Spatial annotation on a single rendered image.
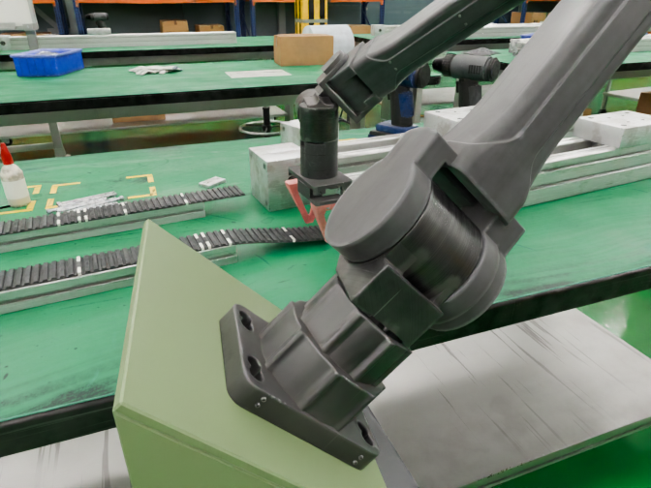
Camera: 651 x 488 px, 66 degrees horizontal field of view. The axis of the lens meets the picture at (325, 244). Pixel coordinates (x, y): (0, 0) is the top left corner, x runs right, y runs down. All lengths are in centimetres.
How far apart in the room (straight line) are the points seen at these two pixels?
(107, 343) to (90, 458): 70
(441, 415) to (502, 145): 103
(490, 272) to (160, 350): 21
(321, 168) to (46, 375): 43
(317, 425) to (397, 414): 98
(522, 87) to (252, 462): 28
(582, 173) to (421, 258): 81
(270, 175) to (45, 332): 44
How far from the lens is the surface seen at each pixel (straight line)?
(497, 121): 35
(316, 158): 74
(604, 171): 117
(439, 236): 31
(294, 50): 293
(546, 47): 39
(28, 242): 91
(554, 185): 105
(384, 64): 68
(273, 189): 91
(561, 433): 136
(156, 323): 30
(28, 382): 61
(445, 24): 63
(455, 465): 122
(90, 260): 75
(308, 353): 31
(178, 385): 27
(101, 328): 66
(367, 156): 98
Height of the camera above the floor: 114
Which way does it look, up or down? 27 degrees down
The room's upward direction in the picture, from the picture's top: straight up
